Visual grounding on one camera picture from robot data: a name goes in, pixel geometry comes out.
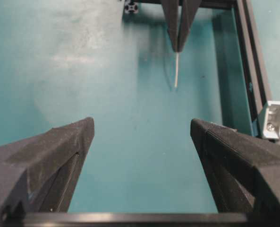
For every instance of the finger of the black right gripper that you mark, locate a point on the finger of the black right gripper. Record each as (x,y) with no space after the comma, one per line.
(170,9)
(189,10)

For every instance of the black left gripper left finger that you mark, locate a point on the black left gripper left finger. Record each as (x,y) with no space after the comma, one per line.
(40,173)

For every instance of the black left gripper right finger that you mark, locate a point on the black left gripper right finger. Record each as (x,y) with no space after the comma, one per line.
(243,172)

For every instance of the long black aluminium rail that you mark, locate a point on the long black aluminium rail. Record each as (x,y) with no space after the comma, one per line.
(255,74)

